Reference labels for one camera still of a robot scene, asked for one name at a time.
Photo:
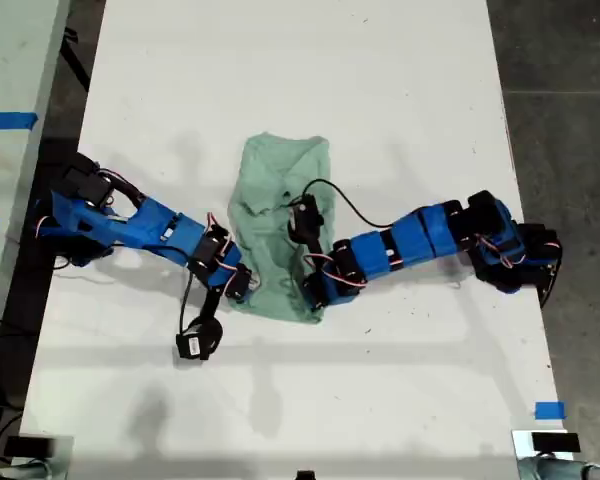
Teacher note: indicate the black arm base clamp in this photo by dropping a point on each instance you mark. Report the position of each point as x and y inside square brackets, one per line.
[547, 295]

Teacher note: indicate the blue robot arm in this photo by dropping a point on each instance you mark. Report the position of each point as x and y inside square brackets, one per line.
[150, 225]
[415, 240]

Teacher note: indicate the black stand leg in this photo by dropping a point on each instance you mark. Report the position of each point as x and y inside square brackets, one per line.
[77, 60]

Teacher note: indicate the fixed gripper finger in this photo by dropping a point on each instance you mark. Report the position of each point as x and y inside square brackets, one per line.
[245, 301]
[316, 311]

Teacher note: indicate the small black object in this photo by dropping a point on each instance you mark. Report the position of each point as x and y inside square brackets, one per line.
[305, 475]

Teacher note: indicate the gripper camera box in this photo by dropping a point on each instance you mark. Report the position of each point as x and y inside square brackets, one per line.
[192, 345]
[305, 215]

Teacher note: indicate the camera black stalk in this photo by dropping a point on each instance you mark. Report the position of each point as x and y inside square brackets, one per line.
[317, 247]
[211, 305]

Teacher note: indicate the blue tape square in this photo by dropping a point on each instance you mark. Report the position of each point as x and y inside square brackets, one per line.
[550, 411]

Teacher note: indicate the pale green T-shirt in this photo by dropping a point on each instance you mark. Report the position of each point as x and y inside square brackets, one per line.
[270, 240]

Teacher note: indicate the small black box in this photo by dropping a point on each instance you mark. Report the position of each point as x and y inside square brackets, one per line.
[30, 446]
[555, 442]

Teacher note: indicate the long blue tape strip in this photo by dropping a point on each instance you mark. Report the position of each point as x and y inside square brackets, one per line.
[5, 121]

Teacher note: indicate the pale side table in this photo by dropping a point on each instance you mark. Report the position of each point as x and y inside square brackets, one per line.
[10, 60]

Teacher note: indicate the pale grey tube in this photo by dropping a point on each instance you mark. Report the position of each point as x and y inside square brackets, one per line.
[555, 470]
[20, 472]

